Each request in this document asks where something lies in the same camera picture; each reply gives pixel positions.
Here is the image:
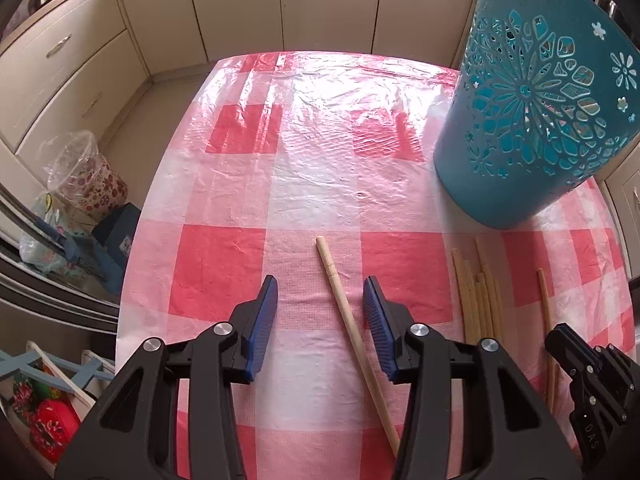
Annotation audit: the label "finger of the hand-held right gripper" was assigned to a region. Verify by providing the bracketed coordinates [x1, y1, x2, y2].
[545, 322, 630, 427]

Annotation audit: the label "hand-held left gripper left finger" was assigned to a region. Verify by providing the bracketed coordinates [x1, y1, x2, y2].
[54, 275, 279, 480]

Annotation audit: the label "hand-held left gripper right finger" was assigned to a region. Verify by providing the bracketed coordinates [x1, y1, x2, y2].
[363, 276, 584, 480]

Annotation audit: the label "single bamboo chopstick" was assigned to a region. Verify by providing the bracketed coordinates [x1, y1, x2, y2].
[536, 268, 562, 413]
[315, 236, 401, 459]

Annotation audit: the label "bunch of bamboo chopsticks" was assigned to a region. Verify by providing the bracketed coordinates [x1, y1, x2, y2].
[451, 235, 507, 346]

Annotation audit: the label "teal perforated plastic basket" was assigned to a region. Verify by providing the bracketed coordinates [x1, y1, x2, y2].
[432, 0, 640, 229]

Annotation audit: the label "dark blue box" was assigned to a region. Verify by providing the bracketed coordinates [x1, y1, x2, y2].
[91, 203, 143, 297]

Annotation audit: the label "red white checkered tablecloth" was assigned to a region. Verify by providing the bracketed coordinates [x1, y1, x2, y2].
[116, 50, 637, 480]

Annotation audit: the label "light blue folding rack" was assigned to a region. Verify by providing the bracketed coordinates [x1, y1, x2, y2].
[0, 349, 117, 386]

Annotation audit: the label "floral trash bin with bag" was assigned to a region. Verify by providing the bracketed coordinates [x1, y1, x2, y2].
[41, 130, 129, 217]

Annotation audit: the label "clear bag with floral cloth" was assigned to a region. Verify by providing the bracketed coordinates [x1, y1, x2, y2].
[19, 194, 81, 281]

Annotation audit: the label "white bag with red floral cloth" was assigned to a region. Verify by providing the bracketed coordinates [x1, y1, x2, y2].
[0, 342, 117, 467]

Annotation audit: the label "cream lower kitchen cabinets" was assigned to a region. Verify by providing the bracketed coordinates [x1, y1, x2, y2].
[0, 0, 483, 157]

